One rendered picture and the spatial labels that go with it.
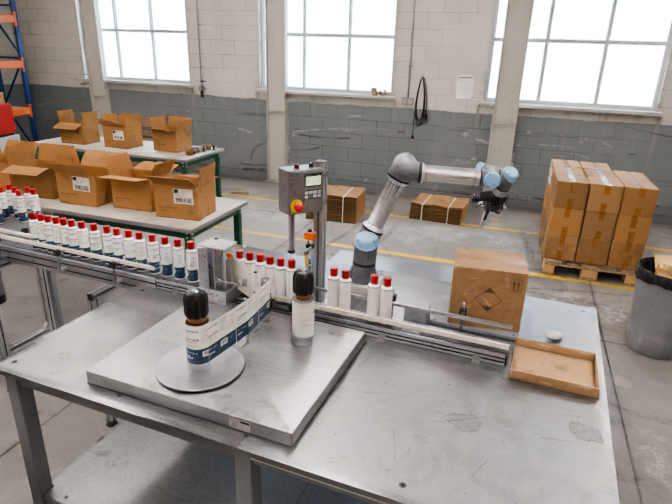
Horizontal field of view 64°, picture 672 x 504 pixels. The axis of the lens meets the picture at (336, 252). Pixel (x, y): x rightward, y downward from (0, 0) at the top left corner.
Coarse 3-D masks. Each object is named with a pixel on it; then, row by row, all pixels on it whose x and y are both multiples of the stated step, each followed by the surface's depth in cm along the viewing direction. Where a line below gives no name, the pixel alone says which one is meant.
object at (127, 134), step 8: (104, 120) 605; (112, 120) 633; (120, 120) 641; (128, 120) 610; (136, 120) 621; (104, 128) 619; (112, 128) 615; (120, 128) 610; (128, 128) 612; (136, 128) 624; (104, 136) 623; (112, 136) 618; (120, 136) 614; (128, 136) 614; (136, 136) 626; (104, 144) 627; (112, 144) 622; (120, 144) 618; (128, 144) 616; (136, 144) 628
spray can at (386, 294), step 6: (384, 282) 217; (390, 282) 217; (384, 288) 217; (390, 288) 217; (384, 294) 217; (390, 294) 218; (384, 300) 218; (390, 300) 219; (384, 306) 219; (390, 306) 220; (384, 312) 220; (390, 312) 221; (390, 318) 222; (384, 324) 222
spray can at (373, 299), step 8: (376, 280) 218; (368, 288) 220; (376, 288) 219; (368, 296) 221; (376, 296) 220; (368, 304) 222; (376, 304) 221; (368, 312) 223; (376, 312) 223; (368, 320) 225
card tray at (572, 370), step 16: (528, 352) 214; (544, 352) 214; (560, 352) 213; (576, 352) 211; (592, 352) 209; (512, 368) 203; (528, 368) 203; (544, 368) 204; (560, 368) 204; (576, 368) 204; (592, 368) 204; (544, 384) 193; (560, 384) 191; (576, 384) 188; (592, 384) 195
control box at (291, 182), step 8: (280, 168) 223; (288, 168) 223; (304, 168) 224; (312, 168) 224; (320, 168) 226; (280, 176) 224; (288, 176) 219; (296, 176) 220; (304, 176) 222; (280, 184) 226; (288, 184) 220; (296, 184) 221; (304, 184) 223; (280, 192) 227; (288, 192) 221; (296, 192) 222; (280, 200) 228; (288, 200) 222; (296, 200) 223; (304, 200) 225; (312, 200) 228; (320, 200) 230; (280, 208) 230; (288, 208) 223; (304, 208) 227; (312, 208) 229; (320, 208) 231
